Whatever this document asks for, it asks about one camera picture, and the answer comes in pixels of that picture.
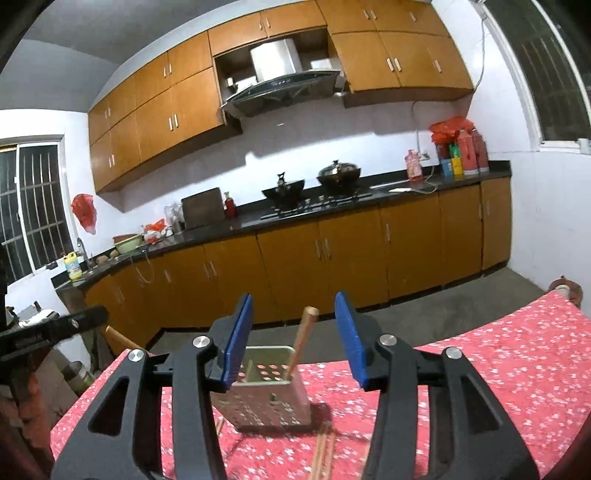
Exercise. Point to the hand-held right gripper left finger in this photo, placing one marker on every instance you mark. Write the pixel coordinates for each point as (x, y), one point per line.
(238, 341)

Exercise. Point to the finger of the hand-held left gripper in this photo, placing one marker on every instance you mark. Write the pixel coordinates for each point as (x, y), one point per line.
(81, 321)

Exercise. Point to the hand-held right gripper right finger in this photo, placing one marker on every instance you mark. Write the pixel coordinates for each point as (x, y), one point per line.
(351, 341)

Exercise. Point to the perforated metal chopstick holder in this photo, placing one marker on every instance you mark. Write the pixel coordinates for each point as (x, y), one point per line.
(272, 406)

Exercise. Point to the yellow detergent bottle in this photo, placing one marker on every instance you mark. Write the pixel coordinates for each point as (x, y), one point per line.
(74, 268)

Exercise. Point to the metal can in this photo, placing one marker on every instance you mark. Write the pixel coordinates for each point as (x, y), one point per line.
(79, 376)

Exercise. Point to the metal faucet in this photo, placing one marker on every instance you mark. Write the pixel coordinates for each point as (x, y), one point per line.
(83, 251)

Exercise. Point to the green basin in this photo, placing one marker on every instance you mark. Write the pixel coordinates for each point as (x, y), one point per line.
(128, 243)

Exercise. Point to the red hanging plastic bag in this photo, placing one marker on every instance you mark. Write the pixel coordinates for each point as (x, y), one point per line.
(85, 212)

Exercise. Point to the wooden base cabinets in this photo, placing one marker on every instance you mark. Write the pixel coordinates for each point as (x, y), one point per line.
(415, 249)

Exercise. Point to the red white plastic bag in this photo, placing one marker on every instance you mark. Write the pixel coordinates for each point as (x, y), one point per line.
(154, 230)

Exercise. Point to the barred window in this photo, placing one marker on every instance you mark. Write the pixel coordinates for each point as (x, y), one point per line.
(32, 207)

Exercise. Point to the small red bottle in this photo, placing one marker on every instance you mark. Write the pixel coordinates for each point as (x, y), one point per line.
(230, 207)

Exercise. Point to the red floral tablecloth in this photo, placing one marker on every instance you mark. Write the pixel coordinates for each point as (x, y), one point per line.
(485, 369)

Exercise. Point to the dark cutting board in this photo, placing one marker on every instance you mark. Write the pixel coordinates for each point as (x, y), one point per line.
(203, 208)

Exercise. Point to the clear plastic bag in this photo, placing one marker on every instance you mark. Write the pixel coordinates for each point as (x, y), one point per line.
(173, 217)

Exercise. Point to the black gas stove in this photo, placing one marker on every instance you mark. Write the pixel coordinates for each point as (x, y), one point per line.
(318, 204)

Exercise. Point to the black kitchen countertop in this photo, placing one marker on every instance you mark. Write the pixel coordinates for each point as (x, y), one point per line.
(351, 198)

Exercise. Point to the black wok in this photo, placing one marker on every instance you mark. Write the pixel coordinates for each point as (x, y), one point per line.
(284, 193)

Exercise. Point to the flat white object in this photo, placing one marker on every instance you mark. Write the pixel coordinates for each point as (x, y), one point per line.
(399, 189)

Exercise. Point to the dark pot with lid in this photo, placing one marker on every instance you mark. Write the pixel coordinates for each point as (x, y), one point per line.
(339, 177)

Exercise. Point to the pink bottle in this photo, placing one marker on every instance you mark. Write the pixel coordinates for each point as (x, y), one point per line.
(414, 167)

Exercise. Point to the green yellow carton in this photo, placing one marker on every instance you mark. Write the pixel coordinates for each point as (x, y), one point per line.
(451, 164)

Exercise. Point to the red thermos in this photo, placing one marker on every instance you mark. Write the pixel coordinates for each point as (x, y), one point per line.
(471, 154)
(483, 154)

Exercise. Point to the red crumpled plastic bag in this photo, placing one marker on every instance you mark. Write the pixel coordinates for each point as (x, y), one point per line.
(450, 129)

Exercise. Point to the steel range hood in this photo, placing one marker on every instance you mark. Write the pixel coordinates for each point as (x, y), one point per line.
(277, 87)

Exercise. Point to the white framed window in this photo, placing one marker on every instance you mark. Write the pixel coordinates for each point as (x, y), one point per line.
(549, 69)

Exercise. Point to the wooden wall cabinets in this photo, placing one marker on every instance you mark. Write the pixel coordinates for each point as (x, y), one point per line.
(184, 101)

